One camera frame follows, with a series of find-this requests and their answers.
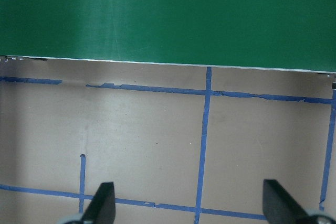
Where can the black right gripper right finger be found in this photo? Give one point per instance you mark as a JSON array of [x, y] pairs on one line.
[[279, 207]]

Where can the green conveyor belt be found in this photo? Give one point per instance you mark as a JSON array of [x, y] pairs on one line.
[[276, 34]]

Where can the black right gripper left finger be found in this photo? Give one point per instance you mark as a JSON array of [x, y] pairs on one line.
[[102, 207]]

